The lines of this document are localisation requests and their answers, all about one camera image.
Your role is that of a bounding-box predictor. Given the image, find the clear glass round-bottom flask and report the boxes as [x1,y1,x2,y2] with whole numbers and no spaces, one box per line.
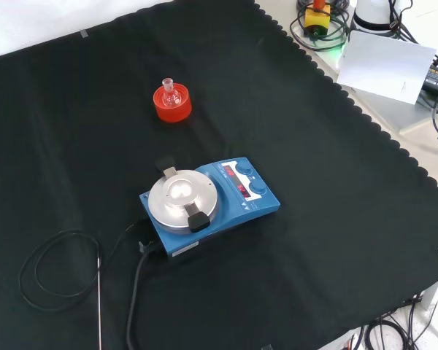
[161,77,182,109]

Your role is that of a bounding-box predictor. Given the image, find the blue heater with steel block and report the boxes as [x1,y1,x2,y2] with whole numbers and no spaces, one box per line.
[139,157,281,258]

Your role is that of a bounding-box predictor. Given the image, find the black table cloth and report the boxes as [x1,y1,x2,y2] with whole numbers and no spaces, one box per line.
[0,0,438,350]

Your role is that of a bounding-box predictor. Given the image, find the yellow stop button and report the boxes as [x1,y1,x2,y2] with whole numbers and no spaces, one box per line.
[304,0,331,38]

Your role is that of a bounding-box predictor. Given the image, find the pale white board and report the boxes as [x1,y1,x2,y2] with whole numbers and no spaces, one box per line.
[336,30,437,106]

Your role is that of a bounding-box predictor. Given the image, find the orange-red flask support ring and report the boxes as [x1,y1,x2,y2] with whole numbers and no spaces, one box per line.
[153,82,193,123]

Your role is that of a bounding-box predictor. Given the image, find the black heater power cable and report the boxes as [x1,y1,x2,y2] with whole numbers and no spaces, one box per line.
[126,239,166,350]

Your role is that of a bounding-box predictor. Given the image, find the black cable bundle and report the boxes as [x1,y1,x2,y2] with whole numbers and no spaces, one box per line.
[289,0,352,53]

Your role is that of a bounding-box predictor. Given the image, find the metal temperature probe with cable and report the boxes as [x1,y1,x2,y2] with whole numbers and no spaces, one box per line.
[19,219,149,350]

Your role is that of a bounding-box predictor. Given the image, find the grey metal base plate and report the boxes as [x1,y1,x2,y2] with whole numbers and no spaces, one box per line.
[339,82,438,136]

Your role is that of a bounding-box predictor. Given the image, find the black floor cables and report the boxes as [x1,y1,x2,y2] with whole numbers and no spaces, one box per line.
[353,316,438,350]

